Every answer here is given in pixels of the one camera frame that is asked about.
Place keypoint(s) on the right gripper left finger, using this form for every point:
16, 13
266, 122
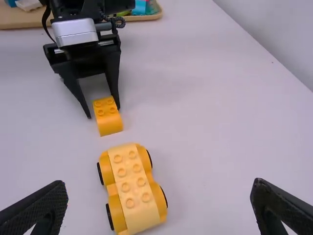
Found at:
29, 210

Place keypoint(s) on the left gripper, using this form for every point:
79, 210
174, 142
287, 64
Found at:
83, 61

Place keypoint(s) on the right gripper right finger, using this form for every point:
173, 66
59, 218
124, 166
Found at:
281, 210

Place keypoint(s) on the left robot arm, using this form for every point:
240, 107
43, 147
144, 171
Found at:
110, 5

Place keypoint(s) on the yellow toy brick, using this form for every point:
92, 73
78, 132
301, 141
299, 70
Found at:
108, 121

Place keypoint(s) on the teal toy brick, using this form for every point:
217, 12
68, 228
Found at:
140, 7

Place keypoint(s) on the tan tray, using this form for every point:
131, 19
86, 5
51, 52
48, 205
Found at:
19, 22

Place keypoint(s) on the yellow toy car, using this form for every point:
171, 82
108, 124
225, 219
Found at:
137, 191

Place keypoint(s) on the white toy brick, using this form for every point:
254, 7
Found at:
27, 5

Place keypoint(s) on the blue toy brick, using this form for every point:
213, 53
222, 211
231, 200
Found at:
12, 3

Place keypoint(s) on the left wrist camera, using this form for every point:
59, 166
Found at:
73, 31

